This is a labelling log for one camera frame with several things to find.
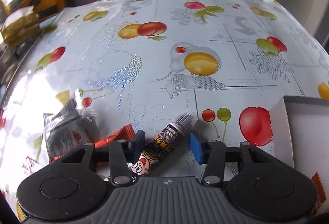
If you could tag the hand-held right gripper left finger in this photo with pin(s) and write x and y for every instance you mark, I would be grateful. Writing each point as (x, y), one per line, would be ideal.
(138, 140)

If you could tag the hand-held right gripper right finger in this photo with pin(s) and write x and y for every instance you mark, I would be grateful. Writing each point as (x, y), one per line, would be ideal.
(196, 148)

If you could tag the orange-red snack bar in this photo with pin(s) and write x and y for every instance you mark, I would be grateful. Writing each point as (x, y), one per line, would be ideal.
(118, 136)

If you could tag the dark cartoon snack stick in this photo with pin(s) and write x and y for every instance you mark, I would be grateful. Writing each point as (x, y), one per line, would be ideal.
(167, 134)

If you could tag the silver snack packet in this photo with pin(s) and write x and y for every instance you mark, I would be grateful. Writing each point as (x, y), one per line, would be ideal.
(64, 134)

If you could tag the white cardboard box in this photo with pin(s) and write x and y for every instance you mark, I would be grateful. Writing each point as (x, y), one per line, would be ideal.
(308, 136)

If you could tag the fruit print tablecloth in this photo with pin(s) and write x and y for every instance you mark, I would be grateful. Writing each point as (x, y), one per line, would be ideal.
(154, 59)

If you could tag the gold tissue pack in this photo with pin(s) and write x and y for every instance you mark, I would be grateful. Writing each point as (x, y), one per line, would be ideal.
(20, 27)

